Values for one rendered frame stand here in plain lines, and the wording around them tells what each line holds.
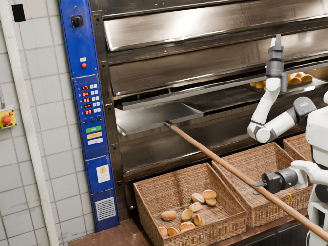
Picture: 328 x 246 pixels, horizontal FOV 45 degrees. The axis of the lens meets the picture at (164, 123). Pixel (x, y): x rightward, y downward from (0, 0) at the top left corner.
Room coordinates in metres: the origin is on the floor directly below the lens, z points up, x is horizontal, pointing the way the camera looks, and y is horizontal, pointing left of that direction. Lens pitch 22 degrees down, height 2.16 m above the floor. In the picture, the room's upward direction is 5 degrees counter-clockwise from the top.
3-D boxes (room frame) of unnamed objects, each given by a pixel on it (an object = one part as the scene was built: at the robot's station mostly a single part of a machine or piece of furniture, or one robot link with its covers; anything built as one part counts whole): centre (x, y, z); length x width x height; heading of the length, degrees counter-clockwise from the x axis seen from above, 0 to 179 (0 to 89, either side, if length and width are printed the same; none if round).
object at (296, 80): (3.24, -0.90, 1.21); 0.61 x 0.48 x 0.06; 23
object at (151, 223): (2.14, -0.11, 0.72); 0.56 x 0.49 x 0.28; 112
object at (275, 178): (1.57, -0.49, 1.19); 0.12 x 0.10 x 0.13; 114
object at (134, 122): (2.55, 0.06, 1.20); 0.55 x 0.36 x 0.03; 114
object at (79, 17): (2.15, 0.41, 1.92); 0.06 x 0.04 x 0.11; 113
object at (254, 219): (2.37, -0.65, 0.72); 0.56 x 0.49 x 0.28; 114
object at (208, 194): (2.34, -0.27, 0.67); 0.10 x 0.07 x 0.05; 83
